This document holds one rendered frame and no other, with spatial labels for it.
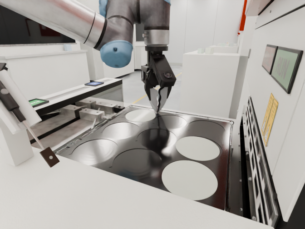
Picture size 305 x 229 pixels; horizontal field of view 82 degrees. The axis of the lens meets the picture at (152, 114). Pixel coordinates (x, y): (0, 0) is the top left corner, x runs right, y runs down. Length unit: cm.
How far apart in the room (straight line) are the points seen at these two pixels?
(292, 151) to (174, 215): 13
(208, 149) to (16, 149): 36
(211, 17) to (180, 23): 128
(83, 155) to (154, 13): 40
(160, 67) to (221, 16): 785
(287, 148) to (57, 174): 28
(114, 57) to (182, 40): 813
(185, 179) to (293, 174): 19
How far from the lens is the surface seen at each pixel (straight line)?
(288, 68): 28
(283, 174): 24
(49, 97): 67
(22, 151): 33
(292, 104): 25
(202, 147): 44
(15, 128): 27
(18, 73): 358
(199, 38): 839
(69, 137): 55
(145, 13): 55
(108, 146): 44
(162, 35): 54
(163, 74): 49
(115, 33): 45
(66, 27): 44
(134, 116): 58
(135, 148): 42
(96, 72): 511
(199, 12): 846
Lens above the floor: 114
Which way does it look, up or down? 23 degrees down
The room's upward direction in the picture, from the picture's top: straight up
